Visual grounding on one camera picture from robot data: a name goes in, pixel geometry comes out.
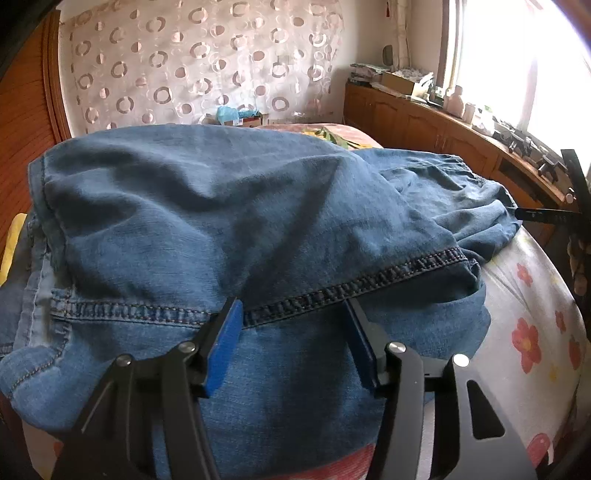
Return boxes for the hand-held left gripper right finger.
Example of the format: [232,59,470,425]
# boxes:
[344,299,539,480]

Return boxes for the open cardboard box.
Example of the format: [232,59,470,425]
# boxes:
[381,71,428,96]

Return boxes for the yellow plush toy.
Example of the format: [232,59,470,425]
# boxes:
[0,212,28,283]

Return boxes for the circle patterned wall cloth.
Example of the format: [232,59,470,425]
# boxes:
[59,0,345,136]

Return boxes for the folded floral fabric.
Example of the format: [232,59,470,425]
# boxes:
[397,67,435,85]

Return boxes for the black hand-held device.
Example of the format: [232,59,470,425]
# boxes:
[493,124,539,156]
[538,154,567,184]

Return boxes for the pile of folded cloths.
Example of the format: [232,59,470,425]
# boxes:
[348,62,384,86]

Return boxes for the window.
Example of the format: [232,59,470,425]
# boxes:
[438,0,591,154]

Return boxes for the blue denim pants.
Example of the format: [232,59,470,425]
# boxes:
[0,124,525,480]

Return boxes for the floral blanket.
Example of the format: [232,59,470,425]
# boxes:
[295,122,384,151]

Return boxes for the wooden slatted wardrobe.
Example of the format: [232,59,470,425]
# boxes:
[0,18,72,232]

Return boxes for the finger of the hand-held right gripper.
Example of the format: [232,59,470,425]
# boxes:
[515,208,583,225]
[560,148,591,214]

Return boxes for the patterned window curtain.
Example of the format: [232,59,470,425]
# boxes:
[392,0,414,71]

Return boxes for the wooden cabinet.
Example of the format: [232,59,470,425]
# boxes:
[344,80,578,245]

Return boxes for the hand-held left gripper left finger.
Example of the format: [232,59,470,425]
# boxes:
[51,298,243,480]

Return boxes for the strawberry print bed sheet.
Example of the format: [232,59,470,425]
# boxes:
[21,222,587,480]

